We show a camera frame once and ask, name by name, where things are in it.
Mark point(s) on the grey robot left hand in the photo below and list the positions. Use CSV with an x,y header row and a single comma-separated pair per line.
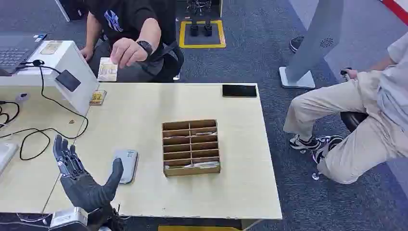
x,y
83,188

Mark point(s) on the person's right hand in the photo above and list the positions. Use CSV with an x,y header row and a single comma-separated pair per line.
x,y
87,53

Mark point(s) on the person's left hand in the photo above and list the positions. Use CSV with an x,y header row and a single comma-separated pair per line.
x,y
127,51

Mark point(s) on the person's hand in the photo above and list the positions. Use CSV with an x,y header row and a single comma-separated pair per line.
x,y
352,74

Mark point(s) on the pale printed card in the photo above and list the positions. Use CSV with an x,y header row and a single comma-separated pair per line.
x,y
106,71

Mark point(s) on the small black object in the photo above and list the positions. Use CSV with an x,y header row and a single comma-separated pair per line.
x,y
344,71

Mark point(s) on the black wristwatch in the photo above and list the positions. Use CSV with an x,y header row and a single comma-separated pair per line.
x,y
145,47

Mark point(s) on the white slanted box stand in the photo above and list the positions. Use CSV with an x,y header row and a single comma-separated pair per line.
x,y
68,55

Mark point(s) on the black card reader pad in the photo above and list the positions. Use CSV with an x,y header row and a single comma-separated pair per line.
x,y
68,80

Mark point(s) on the person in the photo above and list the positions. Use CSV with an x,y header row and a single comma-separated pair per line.
x,y
366,143
127,16

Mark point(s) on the beige card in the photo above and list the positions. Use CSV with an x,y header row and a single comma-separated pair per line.
x,y
51,48

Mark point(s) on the yellow printed card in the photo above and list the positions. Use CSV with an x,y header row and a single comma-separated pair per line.
x,y
98,98

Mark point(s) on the black office chair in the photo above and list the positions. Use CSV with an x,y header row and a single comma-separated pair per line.
x,y
172,60

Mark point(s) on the black stool with chrome base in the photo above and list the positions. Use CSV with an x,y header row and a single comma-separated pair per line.
x,y
350,121

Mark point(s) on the grey flat card reader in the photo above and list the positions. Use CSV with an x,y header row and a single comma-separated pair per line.
x,y
129,165

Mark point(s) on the grey standing sign panel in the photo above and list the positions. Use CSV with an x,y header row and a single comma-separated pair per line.
x,y
315,35

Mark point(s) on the black shoe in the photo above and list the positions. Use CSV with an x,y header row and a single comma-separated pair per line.
x,y
295,44

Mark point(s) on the black robot foot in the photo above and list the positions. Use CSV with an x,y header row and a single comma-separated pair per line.
x,y
208,30
194,30

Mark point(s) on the dark grey laptop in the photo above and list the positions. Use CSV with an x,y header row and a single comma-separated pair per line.
x,y
16,51

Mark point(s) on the small grey round object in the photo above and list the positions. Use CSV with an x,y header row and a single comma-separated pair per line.
x,y
22,97

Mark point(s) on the black and white sneaker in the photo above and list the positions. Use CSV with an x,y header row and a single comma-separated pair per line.
x,y
326,148
302,144

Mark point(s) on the white flat device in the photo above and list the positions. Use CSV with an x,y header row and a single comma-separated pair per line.
x,y
6,154

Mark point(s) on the white card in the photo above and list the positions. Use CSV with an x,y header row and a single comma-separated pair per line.
x,y
207,164
177,166
206,133

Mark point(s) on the wooden slotted card box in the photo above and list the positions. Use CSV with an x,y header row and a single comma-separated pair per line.
x,y
191,171

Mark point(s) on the black phone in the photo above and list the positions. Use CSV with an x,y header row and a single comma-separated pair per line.
x,y
239,91

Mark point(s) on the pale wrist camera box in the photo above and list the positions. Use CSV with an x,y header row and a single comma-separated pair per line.
x,y
68,217

